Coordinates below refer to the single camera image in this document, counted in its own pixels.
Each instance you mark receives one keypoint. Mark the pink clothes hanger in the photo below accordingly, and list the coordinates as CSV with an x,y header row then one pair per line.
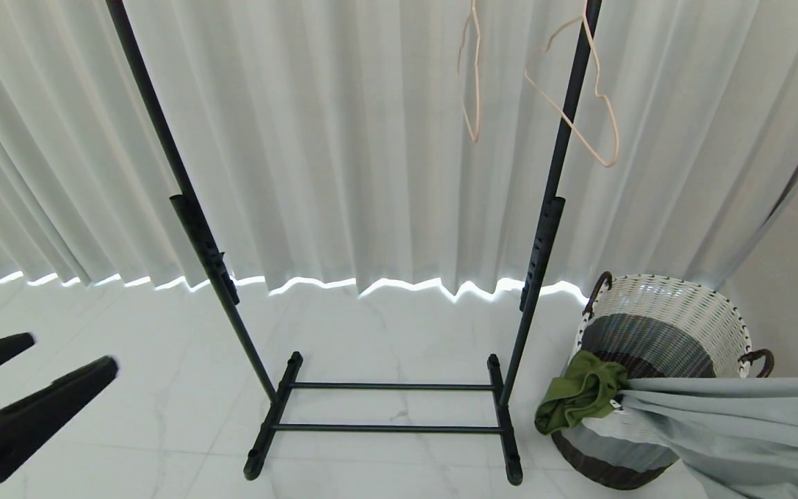
x,y
474,135
608,161

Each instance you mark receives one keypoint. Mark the black clothes rack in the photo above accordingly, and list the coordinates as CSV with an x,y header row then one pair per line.
x,y
201,229

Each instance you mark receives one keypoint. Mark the white laundry basket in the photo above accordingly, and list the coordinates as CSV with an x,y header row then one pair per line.
x,y
676,305

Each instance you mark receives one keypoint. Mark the pale grey shorts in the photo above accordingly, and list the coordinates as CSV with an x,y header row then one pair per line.
x,y
731,430

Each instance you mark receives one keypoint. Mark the green garment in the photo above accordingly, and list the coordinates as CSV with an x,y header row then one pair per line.
x,y
579,395

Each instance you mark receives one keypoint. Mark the white curtain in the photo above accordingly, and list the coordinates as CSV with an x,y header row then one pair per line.
x,y
337,138

